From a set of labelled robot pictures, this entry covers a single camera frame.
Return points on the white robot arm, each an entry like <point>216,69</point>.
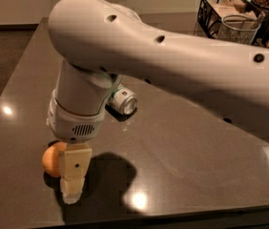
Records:
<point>101,42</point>

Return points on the white green soda can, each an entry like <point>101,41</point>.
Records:
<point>122,100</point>

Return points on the orange fruit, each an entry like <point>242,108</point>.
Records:
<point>50,158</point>

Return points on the black wire basket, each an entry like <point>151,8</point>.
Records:
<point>211,12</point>

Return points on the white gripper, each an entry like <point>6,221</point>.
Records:
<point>72,126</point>

